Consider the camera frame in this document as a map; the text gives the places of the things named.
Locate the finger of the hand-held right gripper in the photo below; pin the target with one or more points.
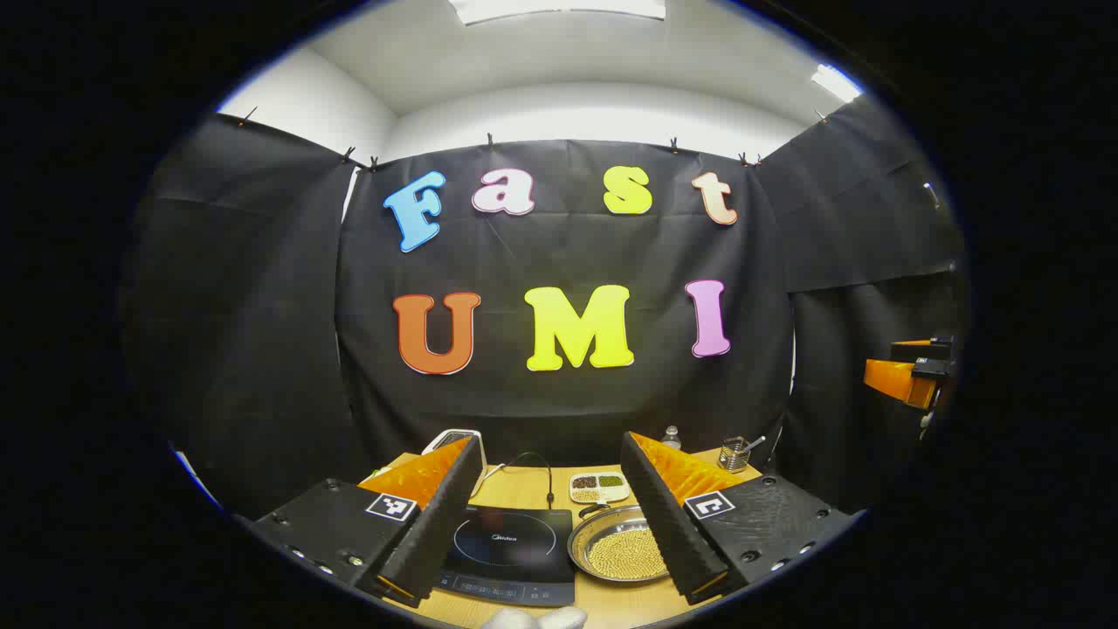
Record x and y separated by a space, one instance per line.
942 343
895 380

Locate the ceiling light panel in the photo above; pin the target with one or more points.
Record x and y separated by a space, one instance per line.
834 83
559 9

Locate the green label drink bottle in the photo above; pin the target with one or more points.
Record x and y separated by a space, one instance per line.
671 438

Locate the stainless steel pot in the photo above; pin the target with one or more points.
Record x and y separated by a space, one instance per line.
585 546

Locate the black induction cooktop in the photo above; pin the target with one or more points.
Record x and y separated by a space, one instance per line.
507 542

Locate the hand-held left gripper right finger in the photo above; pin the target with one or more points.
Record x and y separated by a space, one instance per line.
668 524

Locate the pile of yellow soybeans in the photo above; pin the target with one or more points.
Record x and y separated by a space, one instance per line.
624 555

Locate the white toaster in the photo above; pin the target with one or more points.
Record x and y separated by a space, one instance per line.
454 437

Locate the white divided bean plate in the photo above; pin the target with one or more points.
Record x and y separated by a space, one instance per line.
599 489

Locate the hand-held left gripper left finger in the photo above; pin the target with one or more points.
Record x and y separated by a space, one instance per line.
428 533

